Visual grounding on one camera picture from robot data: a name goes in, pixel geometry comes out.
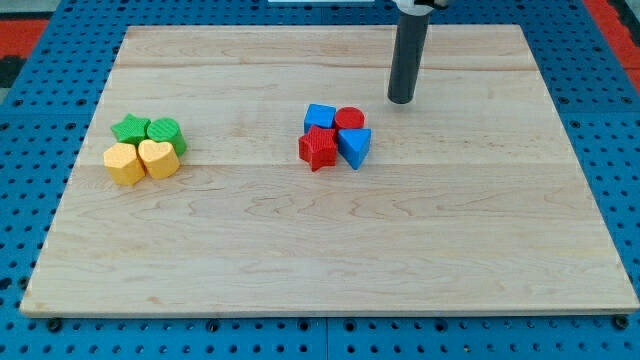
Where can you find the blue triangle block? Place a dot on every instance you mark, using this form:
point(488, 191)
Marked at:
point(353, 145)

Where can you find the red star block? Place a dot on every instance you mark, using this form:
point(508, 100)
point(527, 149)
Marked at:
point(318, 147)

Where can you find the blue cube block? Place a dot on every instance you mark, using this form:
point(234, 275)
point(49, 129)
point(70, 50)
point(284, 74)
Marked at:
point(319, 115)

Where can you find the red cylinder block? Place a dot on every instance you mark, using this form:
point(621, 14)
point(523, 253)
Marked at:
point(349, 118)

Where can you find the wooden board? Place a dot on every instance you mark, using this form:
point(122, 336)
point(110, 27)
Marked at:
point(470, 202)

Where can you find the yellow heart block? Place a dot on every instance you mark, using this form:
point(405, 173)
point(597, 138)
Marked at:
point(159, 158)

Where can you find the green cylinder block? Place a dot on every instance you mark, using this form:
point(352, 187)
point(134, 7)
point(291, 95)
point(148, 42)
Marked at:
point(167, 130)

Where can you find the green star block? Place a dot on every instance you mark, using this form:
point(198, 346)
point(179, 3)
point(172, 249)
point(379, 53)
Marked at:
point(131, 129)

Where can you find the yellow hexagon block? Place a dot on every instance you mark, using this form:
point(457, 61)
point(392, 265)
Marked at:
point(123, 164)

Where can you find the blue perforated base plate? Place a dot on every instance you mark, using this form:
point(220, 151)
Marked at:
point(47, 111)

